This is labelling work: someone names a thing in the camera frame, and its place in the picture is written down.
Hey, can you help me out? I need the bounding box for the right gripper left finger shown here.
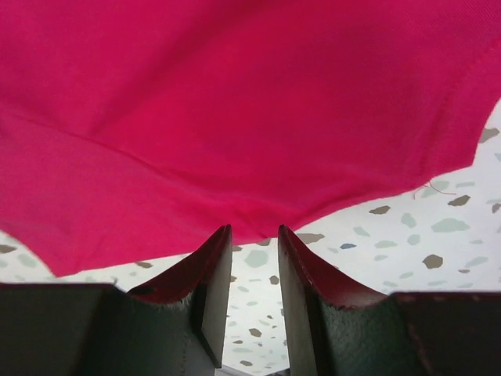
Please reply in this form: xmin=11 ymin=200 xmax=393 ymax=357
xmin=1 ymin=226 xmax=232 ymax=375

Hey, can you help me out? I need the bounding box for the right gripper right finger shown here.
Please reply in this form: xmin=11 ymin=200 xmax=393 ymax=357
xmin=278 ymin=226 xmax=500 ymax=375

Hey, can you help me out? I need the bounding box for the magenta t-shirt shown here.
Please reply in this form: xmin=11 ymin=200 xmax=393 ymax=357
xmin=1 ymin=1 xmax=500 ymax=276

